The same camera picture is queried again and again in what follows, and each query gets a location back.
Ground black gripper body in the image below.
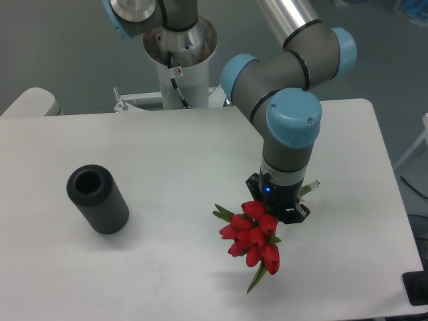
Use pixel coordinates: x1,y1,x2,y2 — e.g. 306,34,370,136
259,173,303,211

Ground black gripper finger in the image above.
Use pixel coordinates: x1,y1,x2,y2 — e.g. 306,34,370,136
245,173,263,202
278,203,311,224

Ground red tulip bouquet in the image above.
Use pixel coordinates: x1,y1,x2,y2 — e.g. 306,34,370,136
212,180,322,295

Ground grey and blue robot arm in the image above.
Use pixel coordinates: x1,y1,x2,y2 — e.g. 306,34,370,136
103,1,357,224

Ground dark grey ribbed vase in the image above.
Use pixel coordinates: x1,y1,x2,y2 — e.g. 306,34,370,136
66,165,129,235

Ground black device at table edge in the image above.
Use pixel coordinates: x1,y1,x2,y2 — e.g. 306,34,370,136
402,271,427,306

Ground white chair seat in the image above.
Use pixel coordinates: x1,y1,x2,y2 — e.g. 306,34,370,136
1,87,63,119

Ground blue items in clear bag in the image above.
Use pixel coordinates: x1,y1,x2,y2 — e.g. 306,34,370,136
394,0,427,27

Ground black cable on pedestal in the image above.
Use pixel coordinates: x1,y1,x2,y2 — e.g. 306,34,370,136
167,51,192,109

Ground black cable on floor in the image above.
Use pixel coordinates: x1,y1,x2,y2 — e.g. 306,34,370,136
400,176,428,196

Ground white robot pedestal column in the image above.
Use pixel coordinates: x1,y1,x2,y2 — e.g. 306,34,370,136
143,16,217,110

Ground white frame at right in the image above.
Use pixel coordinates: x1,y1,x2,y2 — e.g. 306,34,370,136
393,114,427,175

